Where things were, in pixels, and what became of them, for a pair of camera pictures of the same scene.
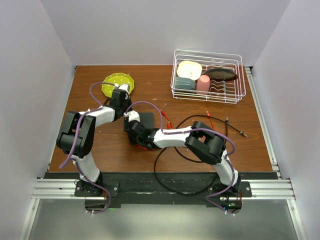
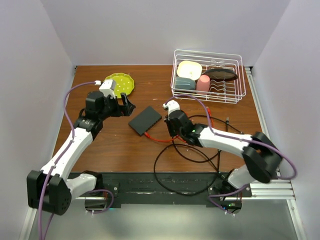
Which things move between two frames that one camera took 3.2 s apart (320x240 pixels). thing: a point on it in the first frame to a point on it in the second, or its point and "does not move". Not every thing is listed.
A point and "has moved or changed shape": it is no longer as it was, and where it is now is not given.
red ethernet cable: x=169 y=124 has moved or changed shape
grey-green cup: x=186 y=83 does not move
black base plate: x=164 y=188 does not move
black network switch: x=147 y=118 has moved or changed shape
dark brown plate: x=221 y=73 does not move
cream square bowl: x=189 y=69 does not move
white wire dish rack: x=208 y=76 does not move
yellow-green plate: x=120 y=78 does not move
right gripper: x=132 y=140 to x=168 y=123
